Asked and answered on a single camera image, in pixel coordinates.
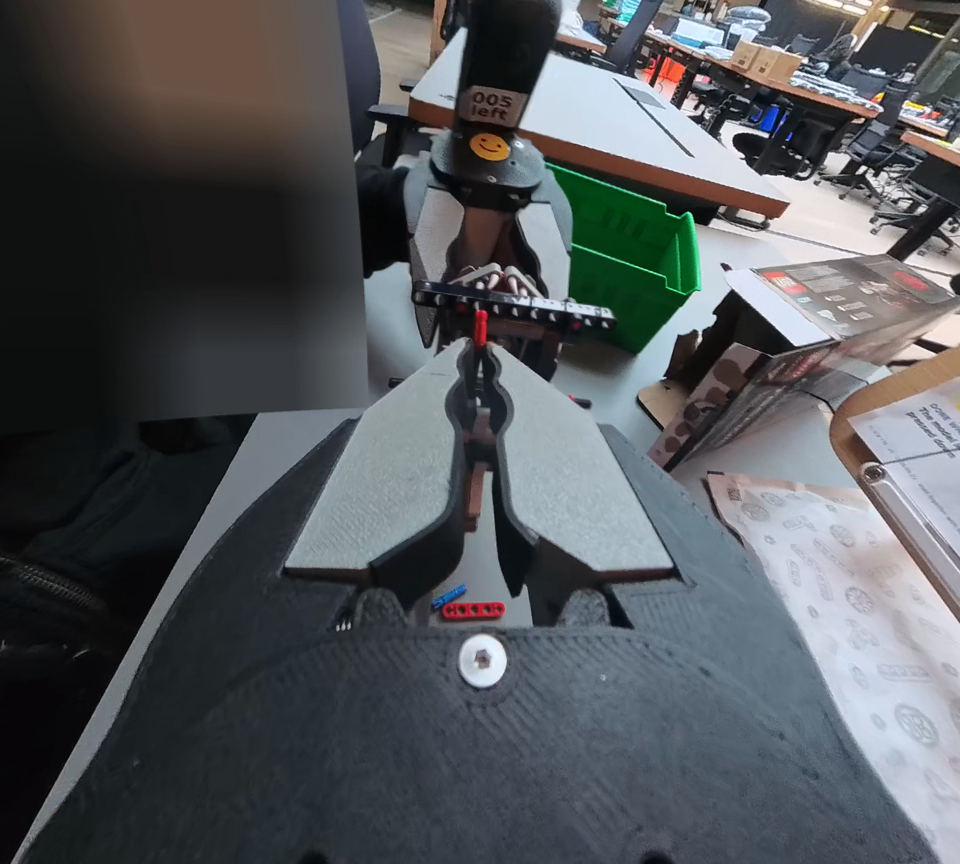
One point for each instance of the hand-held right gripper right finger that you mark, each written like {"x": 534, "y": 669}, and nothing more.
{"x": 585, "y": 496}

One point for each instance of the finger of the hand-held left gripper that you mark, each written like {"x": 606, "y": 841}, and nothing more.
{"x": 435, "y": 241}
{"x": 547, "y": 249}

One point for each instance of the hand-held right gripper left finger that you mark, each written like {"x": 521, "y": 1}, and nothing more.
{"x": 375, "y": 496}

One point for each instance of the grey red toy brick model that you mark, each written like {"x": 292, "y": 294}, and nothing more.
{"x": 487, "y": 275}

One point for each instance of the long black toy beam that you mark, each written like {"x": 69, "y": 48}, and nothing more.
{"x": 517, "y": 305}

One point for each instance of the red toy axle pin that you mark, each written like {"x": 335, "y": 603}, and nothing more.
{"x": 480, "y": 328}

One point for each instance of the person's left forearm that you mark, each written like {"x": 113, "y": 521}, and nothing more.
{"x": 382, "y": 219}

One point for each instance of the cardboard toy set box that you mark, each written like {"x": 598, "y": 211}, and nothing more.
{"x": 810, "y": 346}

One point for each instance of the green plastic bin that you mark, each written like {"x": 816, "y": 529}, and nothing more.
{"x": 630, "y": 256}

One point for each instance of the grey desk wood edge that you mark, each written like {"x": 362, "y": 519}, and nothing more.
{"x": 600, "y": 114}

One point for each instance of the long blue toy pin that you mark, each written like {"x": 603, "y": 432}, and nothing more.
{"x": 448, "y": 595}

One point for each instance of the black office chair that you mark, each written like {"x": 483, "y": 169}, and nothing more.
{"x": 637, "y": 31}

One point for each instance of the red straight toy beam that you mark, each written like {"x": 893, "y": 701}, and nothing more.
{"x": 472, "y": 610}

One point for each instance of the dark office chair back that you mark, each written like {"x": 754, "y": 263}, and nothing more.
{"x": 352, "y": 16}

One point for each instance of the brown cardboard box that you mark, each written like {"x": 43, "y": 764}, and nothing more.
{"x": 744, "y": 58}
{"x": 780, "y": 63}

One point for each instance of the person's black jacket torso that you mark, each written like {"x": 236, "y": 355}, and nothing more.
{"x": 112, "y": 541}

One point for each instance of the patterned paper bag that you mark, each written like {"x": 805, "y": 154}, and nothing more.
{"x": 847, "y": 616}

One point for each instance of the long work table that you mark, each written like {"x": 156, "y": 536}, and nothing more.
{"x": 825, "y": 95}

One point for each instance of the clear acrylic holder bar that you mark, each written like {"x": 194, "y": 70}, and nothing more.
{"x": 915, "y": 526}

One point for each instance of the instruction sheet on clipboard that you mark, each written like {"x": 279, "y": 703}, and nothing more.
{"x": 900, "y": 384}

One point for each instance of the printed instruction sheet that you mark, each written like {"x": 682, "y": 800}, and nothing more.
{"x": 922, "y": 421}

